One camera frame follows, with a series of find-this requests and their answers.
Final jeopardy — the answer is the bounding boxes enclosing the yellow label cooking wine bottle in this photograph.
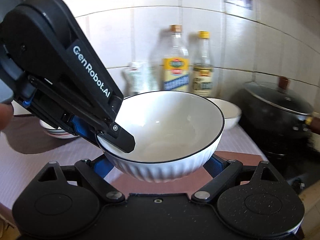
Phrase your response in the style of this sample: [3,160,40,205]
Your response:
[150,24,190,92]

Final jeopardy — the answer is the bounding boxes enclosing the white ribbed bowl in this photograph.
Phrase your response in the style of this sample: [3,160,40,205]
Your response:
[97,91,225,183]
[209,98,241,131]

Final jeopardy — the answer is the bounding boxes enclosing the wooden wok handle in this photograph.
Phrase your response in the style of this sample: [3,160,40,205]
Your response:
[305,116,320,133]

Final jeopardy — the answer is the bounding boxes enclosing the left hand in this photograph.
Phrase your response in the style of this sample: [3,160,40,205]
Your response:
[0,103,14,130]

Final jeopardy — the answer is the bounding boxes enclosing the black wok with lid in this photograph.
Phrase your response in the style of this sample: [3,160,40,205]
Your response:
[229,76,320,178]

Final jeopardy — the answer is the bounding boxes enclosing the white green seasoning bag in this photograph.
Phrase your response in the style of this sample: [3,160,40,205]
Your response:
[123,62,151,95]

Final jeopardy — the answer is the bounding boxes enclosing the striped patterned table mat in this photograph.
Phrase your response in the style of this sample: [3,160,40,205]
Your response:
[1,116,266,209]

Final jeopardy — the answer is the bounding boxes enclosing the white vinegar bottle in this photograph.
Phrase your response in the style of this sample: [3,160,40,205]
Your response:
[190,31,214,98]

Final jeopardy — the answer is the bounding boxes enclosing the white pink patterned plate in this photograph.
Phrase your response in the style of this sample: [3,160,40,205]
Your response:
[39,120,78,139]

